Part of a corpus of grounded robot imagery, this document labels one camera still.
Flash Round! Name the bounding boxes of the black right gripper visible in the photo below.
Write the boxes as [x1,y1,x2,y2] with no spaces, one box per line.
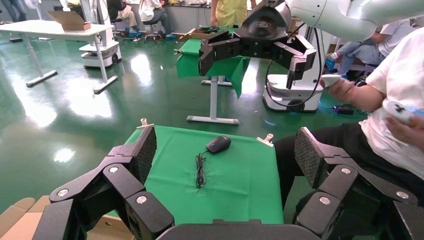
[198,1,318,90]

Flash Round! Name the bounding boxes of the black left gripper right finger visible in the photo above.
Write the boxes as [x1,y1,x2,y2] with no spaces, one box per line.
[294,126,424,240]

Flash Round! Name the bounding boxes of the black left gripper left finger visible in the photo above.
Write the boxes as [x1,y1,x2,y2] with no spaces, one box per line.
[32,125,175,240]

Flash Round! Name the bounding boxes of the white handheld controller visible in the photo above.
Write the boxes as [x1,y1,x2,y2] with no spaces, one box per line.
[382,99,424,127]
[319,73,343,88]

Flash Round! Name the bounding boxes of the black wired computer mouse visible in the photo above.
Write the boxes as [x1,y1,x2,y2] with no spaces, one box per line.
[194,135,232,190]

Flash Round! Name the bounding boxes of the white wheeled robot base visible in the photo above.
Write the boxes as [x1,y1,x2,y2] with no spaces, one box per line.
[78,0,123,69]
[262,26,332,114]

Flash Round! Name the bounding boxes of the operator right forearm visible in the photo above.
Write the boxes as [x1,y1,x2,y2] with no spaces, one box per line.
[347,84,388,114]

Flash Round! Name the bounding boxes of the small brown cardboard box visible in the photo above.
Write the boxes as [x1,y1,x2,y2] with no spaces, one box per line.
[180,28,216,41]

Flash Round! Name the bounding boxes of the brown cardboard mailer box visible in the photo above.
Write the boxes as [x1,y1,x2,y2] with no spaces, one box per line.
[0,195,134,240]

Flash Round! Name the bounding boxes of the operator left hand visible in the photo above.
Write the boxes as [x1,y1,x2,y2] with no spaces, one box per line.
[385,115,424,144]

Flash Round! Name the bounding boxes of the operator right hand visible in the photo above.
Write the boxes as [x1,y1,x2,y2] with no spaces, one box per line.
[319,78,356,104]

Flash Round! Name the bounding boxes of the person in yellow coat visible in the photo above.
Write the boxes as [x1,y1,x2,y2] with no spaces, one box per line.
[210,0,258,29]

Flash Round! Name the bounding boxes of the silver metal cloth clip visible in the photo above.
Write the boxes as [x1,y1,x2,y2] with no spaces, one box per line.
[256,133,275,148]
[136,117,155,129]

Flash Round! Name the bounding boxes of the grey lab counter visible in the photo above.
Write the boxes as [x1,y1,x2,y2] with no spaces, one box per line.
[162,2,213,34]

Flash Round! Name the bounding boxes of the seated person blue shoe covers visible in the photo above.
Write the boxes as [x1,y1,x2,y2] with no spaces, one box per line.
[325,19,420,78]

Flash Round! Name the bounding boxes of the black office stool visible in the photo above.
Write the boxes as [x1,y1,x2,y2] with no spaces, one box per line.
[143,19,164,43]

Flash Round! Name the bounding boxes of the seated person white top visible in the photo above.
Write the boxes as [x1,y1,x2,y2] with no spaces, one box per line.
[138,0,177,37]

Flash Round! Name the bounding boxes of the operator in white shirt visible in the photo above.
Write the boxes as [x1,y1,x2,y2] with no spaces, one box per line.
[274,27,424,208]

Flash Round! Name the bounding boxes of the seated person dark top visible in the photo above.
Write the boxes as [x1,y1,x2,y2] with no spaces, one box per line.
[105,0,141,35]

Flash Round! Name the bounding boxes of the white height adjustable table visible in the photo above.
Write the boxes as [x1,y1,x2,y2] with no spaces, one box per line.
[0,19,119,96]

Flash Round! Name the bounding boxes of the open brown cardboard carton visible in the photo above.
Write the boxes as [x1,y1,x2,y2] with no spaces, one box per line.
[47,10,92,32]

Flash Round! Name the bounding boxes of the standing person in jeans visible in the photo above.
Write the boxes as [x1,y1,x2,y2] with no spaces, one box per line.
[0,0,28,23]

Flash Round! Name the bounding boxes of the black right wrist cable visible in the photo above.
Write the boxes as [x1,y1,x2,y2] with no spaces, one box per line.
[264,23,324,109]

